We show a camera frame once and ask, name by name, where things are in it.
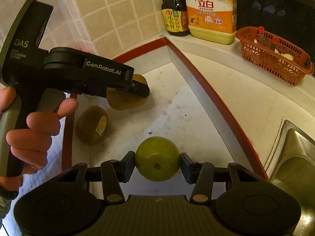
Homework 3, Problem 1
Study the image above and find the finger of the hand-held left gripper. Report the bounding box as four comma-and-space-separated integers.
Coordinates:
124, 72, 150, 99

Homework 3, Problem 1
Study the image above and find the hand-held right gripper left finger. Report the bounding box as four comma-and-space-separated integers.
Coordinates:
58, 151, 136, 203

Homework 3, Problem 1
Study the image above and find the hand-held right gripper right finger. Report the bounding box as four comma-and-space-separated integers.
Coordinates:
180, 152, 268, 203

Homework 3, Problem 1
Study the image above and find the yellow-brown potato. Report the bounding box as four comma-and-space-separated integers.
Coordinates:
105, 74, 151, 111

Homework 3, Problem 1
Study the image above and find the green round citrus fruit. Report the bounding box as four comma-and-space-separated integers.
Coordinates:
134, 136, 181, 183

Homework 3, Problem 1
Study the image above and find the white tray with red rim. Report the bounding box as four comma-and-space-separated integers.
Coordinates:
61, 36, 270, 203

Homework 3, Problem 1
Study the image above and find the person's left hand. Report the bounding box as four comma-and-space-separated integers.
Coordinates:
0, 86, 80, 191

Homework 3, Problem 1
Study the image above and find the brown kiwi with sticker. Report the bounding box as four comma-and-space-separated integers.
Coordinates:
77, 105, 109, 145

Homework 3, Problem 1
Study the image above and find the dark soy sauce bottle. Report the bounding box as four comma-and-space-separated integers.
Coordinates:
161, 0, 191, 37

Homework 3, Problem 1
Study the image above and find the yellow detergent jug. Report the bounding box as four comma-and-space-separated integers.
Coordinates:
183, 0, 238, 45

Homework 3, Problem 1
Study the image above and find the steel sink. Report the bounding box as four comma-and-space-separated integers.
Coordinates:
264, 119, 315, 236

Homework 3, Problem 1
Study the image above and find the orange plastic basket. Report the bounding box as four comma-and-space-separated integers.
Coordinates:
235, 26, 315, 86

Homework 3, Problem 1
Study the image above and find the red-capped small bottle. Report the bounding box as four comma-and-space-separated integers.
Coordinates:
257, 26, 266, 48
269, 37, 279, 53

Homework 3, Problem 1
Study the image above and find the dark glossy appliance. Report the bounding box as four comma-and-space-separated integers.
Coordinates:
233, 0, 315, 31

